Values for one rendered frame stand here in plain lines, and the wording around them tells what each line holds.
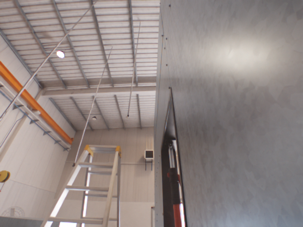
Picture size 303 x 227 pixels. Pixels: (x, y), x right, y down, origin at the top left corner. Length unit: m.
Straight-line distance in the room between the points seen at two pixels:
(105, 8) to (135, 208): 10.79
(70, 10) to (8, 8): 2.38
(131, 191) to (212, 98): 10.66
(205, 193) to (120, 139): 11.91
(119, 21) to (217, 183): 6.84
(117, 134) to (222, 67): 12.24
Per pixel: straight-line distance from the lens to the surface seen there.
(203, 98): 0.23
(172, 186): 0.79
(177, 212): 0.78
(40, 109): 9.55
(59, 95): 9.47
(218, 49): 0.19
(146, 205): 10.64
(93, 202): 11.24
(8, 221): 3.72
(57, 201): 1.28
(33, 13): 7.94
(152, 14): 6.78
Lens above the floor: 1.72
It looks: 37 degrees up
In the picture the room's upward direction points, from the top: straight up
